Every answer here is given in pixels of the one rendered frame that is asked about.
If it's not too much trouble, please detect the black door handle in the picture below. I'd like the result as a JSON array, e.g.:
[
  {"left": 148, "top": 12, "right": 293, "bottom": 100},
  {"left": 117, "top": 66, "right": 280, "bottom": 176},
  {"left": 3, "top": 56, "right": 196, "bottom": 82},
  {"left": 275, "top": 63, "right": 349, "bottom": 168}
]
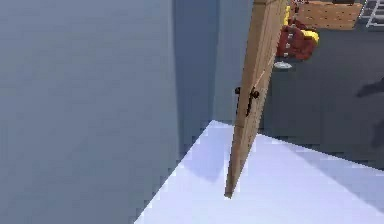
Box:
[
  {"left": 245, "top": 87, "right": 260, "bottom": 118},
  {"left": 234, "top": 86, "right": 242, "bottom": 114}
]

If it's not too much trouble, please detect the brown wooden room door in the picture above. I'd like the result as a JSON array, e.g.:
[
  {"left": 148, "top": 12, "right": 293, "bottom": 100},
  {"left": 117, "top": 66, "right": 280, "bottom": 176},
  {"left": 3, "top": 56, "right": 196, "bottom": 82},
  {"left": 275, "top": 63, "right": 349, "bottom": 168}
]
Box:
[{"left": 224, "top": 0, "right": 290, "bottom": 200}]

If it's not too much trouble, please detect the red and yellow armchair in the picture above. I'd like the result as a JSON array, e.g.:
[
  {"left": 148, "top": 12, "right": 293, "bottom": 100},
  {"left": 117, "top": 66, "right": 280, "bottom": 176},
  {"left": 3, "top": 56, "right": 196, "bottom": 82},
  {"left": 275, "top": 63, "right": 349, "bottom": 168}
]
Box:
[{"left": 275, "top": 4, "right": 320, "bottom": 62}]

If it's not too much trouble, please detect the white round plate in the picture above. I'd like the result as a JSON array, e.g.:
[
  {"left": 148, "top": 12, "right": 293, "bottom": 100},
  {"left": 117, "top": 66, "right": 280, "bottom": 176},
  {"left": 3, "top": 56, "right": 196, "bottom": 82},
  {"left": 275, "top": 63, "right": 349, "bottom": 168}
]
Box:
[{"left": 273, "top": 60, "right": 294, "bottom": 70}]

